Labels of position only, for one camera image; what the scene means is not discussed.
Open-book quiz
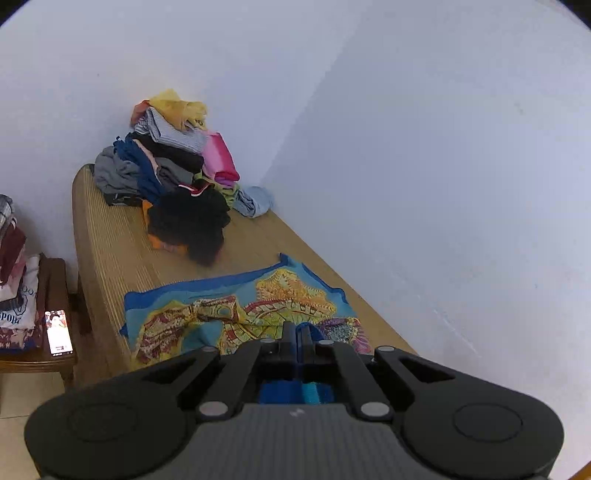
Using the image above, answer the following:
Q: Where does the blue patterned cloth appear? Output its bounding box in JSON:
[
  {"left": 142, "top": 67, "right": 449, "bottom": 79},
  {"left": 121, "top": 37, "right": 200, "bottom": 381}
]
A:
[{"left": 119, "top": 252, "right": 372, "bottom": 404}]

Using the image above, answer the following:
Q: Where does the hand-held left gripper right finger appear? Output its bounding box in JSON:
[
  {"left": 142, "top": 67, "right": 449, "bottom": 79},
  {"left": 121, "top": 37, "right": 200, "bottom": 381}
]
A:
[{"left": 298, "top": 324, "right": 458, "bottom": 422}]

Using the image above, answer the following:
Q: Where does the stack of folded clothes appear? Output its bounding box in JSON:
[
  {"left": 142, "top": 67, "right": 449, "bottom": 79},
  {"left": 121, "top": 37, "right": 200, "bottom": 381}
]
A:
[{"left": 0, "top": 194, "right": 43, "bottom": 352}]

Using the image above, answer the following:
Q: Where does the pile of unfolded clothes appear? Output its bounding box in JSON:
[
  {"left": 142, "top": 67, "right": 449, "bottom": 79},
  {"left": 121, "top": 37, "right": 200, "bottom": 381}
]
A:
[{"left": 93, "top": 89, "right": 242, "bottom": 267}]

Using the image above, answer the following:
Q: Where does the smartphone with lit screen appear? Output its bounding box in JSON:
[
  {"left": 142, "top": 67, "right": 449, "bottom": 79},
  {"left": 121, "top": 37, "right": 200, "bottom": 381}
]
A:
[{"left": 44, "top": 309, "right": 75, "bottom": 357}]

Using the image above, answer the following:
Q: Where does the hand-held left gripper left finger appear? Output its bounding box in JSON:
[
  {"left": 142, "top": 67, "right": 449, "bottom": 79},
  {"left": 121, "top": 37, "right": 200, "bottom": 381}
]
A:
[{"left": 139, "top": 320, "right": 297, "bottom": 422}]

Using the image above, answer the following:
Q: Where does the wooden stool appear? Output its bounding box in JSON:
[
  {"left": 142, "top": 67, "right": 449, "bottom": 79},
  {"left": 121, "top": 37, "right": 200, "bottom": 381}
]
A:
[{"left": 0, "top": 256, "right": 78, "bottom": 389}]

